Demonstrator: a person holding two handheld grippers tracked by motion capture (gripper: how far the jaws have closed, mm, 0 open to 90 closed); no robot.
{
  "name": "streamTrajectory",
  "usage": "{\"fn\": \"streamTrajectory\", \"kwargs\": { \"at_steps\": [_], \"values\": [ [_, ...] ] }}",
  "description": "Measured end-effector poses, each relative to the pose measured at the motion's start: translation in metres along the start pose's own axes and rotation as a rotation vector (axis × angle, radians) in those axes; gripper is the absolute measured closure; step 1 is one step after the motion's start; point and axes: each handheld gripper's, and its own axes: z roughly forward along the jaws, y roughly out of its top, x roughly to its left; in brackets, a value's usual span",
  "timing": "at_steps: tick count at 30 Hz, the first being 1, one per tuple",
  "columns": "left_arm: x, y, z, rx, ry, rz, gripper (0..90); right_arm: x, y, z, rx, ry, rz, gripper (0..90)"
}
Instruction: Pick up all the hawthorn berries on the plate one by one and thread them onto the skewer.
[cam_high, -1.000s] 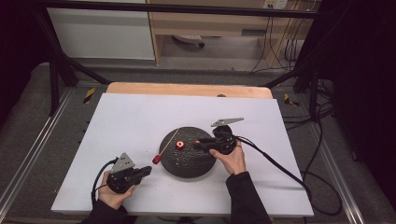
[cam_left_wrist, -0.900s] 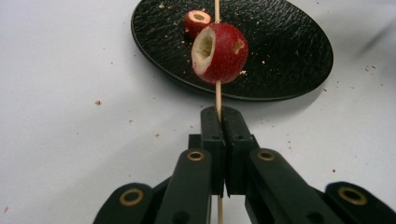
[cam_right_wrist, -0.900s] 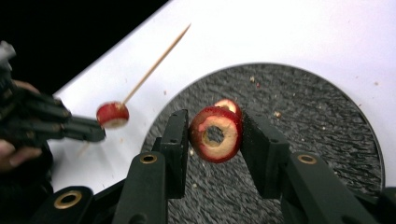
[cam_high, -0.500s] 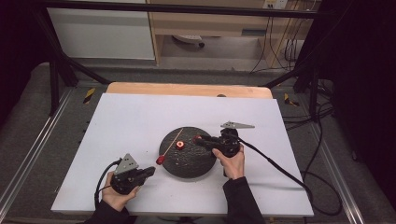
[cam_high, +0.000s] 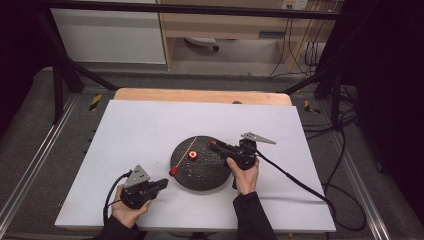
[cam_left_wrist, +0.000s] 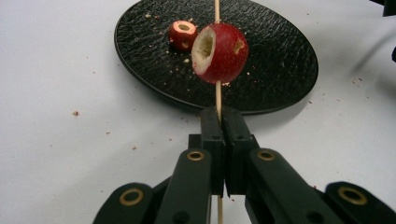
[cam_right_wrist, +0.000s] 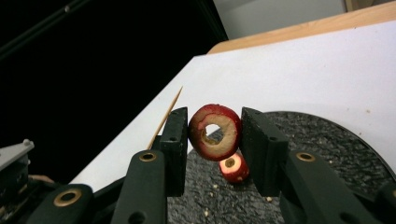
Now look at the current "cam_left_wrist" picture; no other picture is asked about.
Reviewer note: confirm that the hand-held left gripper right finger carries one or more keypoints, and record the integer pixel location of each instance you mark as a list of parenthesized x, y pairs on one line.
[(267, 186)]

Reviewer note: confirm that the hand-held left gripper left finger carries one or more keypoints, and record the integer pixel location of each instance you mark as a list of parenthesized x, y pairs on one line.
[(193, 186)]

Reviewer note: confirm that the thin wooden skewer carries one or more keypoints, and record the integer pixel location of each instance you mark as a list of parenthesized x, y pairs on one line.
[(218, 95)]

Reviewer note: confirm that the black textured round plate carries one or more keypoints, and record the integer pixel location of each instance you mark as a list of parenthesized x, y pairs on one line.
[(274, 62)]

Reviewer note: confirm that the red cored hawthorn fruit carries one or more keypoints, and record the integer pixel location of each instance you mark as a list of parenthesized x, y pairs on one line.
[(225, 56), (182, 35)]

